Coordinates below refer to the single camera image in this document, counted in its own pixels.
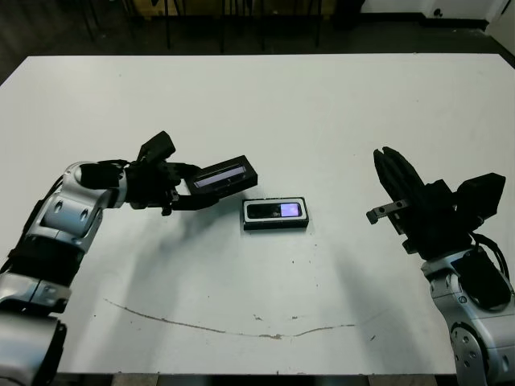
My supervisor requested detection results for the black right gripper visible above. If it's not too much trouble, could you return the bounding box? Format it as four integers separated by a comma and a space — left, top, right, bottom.
365, 146, 475, 259

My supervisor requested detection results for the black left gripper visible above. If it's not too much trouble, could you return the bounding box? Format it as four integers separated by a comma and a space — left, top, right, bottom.
124, 158, 227, 217

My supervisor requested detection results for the black box lid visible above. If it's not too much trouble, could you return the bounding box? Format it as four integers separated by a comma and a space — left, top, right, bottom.
184, 154, 259, 199

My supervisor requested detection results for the black box base white insert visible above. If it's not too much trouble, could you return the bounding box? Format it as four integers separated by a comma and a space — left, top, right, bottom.
241, 196, 311, 232

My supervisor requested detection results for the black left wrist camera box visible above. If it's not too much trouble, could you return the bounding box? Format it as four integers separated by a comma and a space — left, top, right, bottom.
137, 129, 178, 164

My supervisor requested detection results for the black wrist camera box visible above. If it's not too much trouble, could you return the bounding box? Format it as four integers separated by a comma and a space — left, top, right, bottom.
454, 172, 508, 227
137, 129, 178, 164

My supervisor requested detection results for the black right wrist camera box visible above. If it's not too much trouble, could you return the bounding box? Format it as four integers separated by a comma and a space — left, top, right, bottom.
454, 172, 508, 227

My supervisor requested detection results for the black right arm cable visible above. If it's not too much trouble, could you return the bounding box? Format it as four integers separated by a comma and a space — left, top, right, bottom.
468, 230, 513, 279

